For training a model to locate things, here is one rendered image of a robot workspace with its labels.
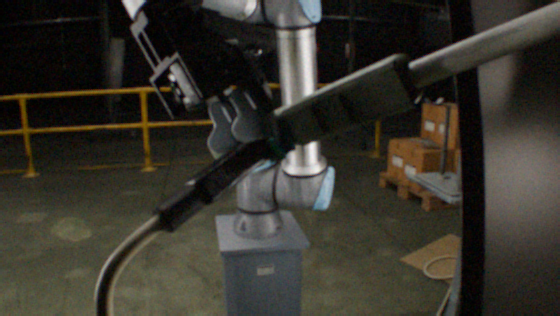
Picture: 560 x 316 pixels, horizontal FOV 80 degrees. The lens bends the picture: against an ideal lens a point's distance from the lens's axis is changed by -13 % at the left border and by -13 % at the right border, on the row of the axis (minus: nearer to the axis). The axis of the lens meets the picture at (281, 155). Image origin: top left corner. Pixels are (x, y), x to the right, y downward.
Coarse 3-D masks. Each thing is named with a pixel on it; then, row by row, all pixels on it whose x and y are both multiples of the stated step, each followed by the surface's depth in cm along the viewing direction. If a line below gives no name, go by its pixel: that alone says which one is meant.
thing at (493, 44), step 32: (512, 32) 26; (544, 32) 24; (384, 64) 33; (416, 64) 32; (448, 64) 30; (480, 64) 29; (320, 96) 38; (352, 96) 36; (384, 96) 34; (416, 96) 33; (288, 128) 44; (320, 128) 39; (352, 128) 38; (224, 160) 39; (256, 160) 42; (192, 192) 36; (224, 192) 39
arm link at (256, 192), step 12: (264, 168) 128; (276, 168) 130; (252, 180) 129; (264, 180) 128; (276, 180) 127; (240, 192) 133; (252, 192) 130; (264, 192) 129; (240, 204) 134; (252, 204) 131; (264, 204) 132; (276, 204) 131
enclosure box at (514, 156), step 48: (480, 0) 40; (528, 0) 34; (528, 48) 35; (480, 96) 42; (528, 96) 35; (480, 144) 43; (528, 144) 36; (480, 192) 43; (528, 192) 36; (480, 240) 43; (528, 240) 36; (480, 288) 43; (528, 288) 36
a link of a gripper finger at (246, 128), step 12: (240, 96) 41; (252, 96) 42; (240, 108) 41; (252, 108) 42; (240, 120) 40; (252, 120) 41; (264, 120) 42; (276, 120) 43; (240, 132) 40; (252, 132) 41; (264, 132) 42; (276, 132) 43
